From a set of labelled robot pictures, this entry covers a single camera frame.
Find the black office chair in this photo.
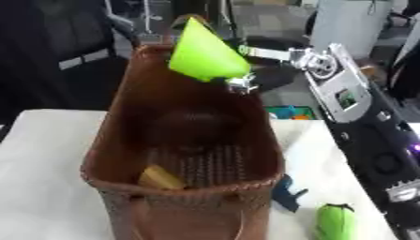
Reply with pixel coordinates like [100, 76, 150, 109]
[0, 0, 140, 111]

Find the green toy vegetable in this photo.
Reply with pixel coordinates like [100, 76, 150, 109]
[313, 202, 358, 240]

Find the yellow block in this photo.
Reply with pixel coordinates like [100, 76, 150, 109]
[136, 164, 189, 190]

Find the white cabinet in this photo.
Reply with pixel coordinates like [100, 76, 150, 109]
[309, 0, 396, 60]

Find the blue toy piece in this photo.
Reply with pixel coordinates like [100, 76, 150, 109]
[270, 173, 310, 214]

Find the green cone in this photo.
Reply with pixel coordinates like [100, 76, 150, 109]
[167, 16, 253, 83]

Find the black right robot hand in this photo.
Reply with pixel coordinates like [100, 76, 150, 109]
[215, 35, 308, 95]

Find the brown woven basket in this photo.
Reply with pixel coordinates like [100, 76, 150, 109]
[79, 13, 288, 240]

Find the green bin with toys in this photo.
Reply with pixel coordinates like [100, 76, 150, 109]
[262, 105, 319, 121]

